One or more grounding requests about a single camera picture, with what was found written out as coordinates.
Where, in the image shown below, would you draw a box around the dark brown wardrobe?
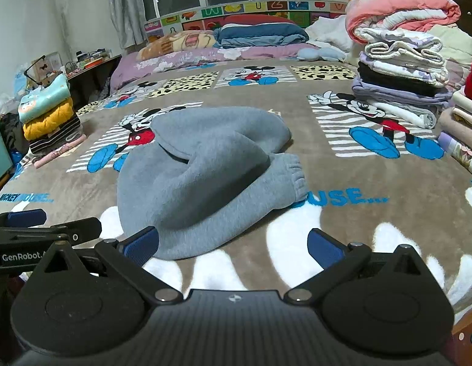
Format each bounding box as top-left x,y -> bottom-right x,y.
438,0 -> 472,42

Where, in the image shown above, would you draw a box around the black folded garment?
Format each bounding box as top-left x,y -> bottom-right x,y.
358,61 -> 446,98

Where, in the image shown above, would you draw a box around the lavender folded sheet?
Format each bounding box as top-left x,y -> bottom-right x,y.
351,76 -> 454,108

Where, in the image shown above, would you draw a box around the light blue folded garment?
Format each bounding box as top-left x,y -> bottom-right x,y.
18,73 -> 71,124

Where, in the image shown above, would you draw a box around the orange cartoon printed pillow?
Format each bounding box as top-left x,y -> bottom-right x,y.
139,30 -> 217,62

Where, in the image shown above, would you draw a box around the red pillow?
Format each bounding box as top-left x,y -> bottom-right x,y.
221,14 -> 298,28

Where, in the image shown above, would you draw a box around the grey curtain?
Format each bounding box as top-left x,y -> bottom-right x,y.
108,0 -> 156,50

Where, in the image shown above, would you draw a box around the cream quilt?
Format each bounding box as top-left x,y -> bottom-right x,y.
427,23 -> 472,70

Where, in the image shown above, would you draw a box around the white folded sheet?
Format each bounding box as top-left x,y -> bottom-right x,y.
363,40 -> 450,86

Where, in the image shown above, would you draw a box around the dark striped folded garment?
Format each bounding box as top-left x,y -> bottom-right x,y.
29,116 -> 82,156

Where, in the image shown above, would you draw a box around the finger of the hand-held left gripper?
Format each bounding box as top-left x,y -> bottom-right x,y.
0,209 -> 47,230
0,217 -> 102,245

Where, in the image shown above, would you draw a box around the beige folded towel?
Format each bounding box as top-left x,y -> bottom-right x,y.
438,107 -> 472,146

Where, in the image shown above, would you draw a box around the blue folded duvet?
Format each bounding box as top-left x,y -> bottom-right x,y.
213,23 -> 310,49

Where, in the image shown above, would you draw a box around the purple floral quilt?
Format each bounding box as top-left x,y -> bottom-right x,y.
110,44 -> 347,93

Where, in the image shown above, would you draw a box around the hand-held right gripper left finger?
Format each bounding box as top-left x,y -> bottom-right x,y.
34,226 -> 184,306

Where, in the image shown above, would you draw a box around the yellow knit sweater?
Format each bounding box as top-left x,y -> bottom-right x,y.
23,97 -> 77,141

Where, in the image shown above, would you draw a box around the dark wooden desk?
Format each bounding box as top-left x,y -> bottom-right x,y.
66,54 -> 122,104

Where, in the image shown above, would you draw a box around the cream folded cloth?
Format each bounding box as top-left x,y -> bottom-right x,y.
451,89 -> 472,120

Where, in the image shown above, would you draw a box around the cartoon mouse printed blanket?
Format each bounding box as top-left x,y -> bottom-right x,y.
0,61 -> 472,313

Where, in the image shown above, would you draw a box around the grey sweatpants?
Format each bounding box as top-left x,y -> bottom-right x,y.
116,106 -> 307,260

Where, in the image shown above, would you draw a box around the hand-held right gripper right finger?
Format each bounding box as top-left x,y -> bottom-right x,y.
284,228 -> 435,306

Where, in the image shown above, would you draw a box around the clutter on desk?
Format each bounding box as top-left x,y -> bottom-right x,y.
74,48 -> 112,65

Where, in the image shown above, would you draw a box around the pink rolled quilt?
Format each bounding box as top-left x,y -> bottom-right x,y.
345,0 -> 461,44

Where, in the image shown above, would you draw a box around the colourful printed headboard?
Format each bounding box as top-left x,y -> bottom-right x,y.
145,0 -> 351,43

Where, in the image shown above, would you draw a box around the white folded garment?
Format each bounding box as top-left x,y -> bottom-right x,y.
354,97 -> 439,129

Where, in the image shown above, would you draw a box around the pink folded garment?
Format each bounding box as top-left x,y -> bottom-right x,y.
33,134 -> 88,169

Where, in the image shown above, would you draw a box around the white quilt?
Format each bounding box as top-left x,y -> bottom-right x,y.
305,15 -> 359,52

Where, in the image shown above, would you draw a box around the white lavender folded cover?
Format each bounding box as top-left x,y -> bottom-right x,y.
356,26 -> 444,48

